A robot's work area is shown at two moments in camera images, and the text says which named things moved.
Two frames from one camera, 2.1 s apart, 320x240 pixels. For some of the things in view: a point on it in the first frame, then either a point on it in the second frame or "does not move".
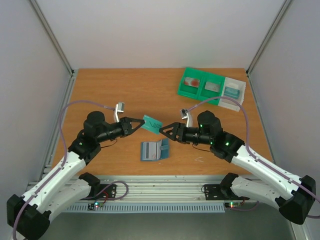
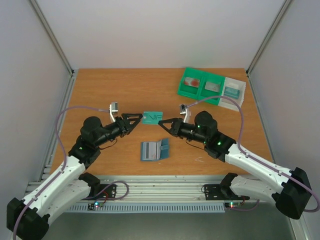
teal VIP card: (152, 124) -> (152, 117)
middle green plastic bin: (211, 86) does not move
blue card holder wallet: (164, 151) does not move
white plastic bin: (235, 84) does not move
